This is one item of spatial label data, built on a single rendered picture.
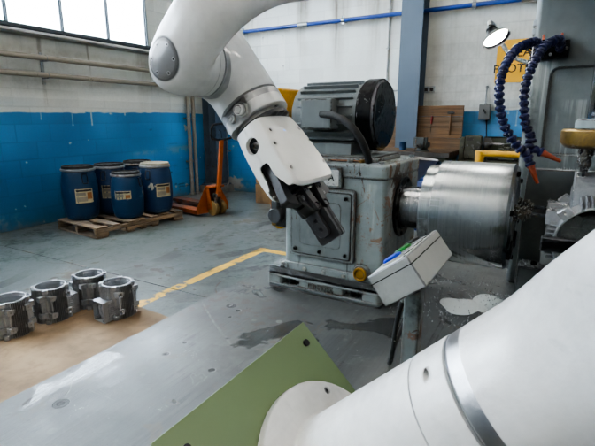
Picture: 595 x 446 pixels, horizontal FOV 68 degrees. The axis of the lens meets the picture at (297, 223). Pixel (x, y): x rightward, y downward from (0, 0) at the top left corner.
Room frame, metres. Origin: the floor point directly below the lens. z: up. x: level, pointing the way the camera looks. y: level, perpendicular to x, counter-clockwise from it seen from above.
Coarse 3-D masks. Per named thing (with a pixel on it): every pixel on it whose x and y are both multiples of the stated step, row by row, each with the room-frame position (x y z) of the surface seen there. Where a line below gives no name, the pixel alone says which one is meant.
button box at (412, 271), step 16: (432, 240) 0.68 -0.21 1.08; (400, 256) 0.60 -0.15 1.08; (416, 256) 0.60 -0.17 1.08; (432, 256) 0.64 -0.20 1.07; (448, 256) 0.68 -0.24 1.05; (384, 272) 0.59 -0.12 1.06; (400, 272) 0.58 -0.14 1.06; (416, 272) 0.57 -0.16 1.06; (432, 272) 0.60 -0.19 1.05; (384, 288) 0.59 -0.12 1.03; (400, 288) 0.58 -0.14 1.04; (416, 288) 0.56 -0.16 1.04; (384, 304) 0.59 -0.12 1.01
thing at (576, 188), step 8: (576, 176) 0.95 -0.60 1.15; (584, 176) 0.95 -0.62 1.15; (592, 176) 1.03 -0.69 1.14; (576, 184) 0.94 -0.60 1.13; (584, 184) 0.94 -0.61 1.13; (592, 184) 0.93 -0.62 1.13; (576, 192) 0.94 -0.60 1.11; (584, 192) 0.93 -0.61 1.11; (592, 192) 0.93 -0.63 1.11; (576, 200) 0.94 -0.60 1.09
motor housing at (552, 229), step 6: (582, 204) 0.87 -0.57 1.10; (588, 204) 0.91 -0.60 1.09; (594, 204) 0.89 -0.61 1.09; (576, 210) 0.89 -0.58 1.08; (582, 210) 0.87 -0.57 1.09; (588, 210) 0.86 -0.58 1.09; (594, 210) 0.86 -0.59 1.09; (552, 222) 0.91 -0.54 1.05; (558, 222) 0.91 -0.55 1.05; (564, 222) 0.88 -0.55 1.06; (546, 228) 0.93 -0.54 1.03; (552, 228) 0.89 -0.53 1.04; (558, 228) 0.89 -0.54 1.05; (546, 234) 0.92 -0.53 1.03; (552, 234) 0.89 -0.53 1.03; (546, 252) 0.90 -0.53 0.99; (552, 252) 0.89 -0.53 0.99; (552, 258) 0.89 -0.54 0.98
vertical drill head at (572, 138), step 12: (588, 108) 0.99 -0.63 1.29; (576, 120) 0.99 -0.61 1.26; (588, 120) 0.95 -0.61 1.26; (564, 132) 0.98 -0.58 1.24; (576, 132) 0.94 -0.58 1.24; (588, 132) 0.92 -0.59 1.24; (564, 144) 0.99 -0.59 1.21; (576, 144) 0.94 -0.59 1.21; (588, 144) 0.92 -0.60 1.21; (588, 156) 0.94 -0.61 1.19; (588, 168) 0.94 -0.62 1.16
